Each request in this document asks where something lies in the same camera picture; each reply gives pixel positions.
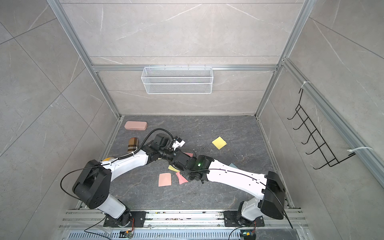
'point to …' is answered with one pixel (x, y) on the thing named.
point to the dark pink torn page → (181, 178)
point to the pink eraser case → (136, 125)
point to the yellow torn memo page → (171, 168)
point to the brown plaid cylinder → (133, 145)
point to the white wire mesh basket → (177, 80)
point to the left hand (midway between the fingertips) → (191, 160)
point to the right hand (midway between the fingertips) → (191, 167)
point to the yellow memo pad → (219, 142)
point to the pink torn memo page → (164, 179)
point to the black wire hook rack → (331, 159)
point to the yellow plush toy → (107, 159)
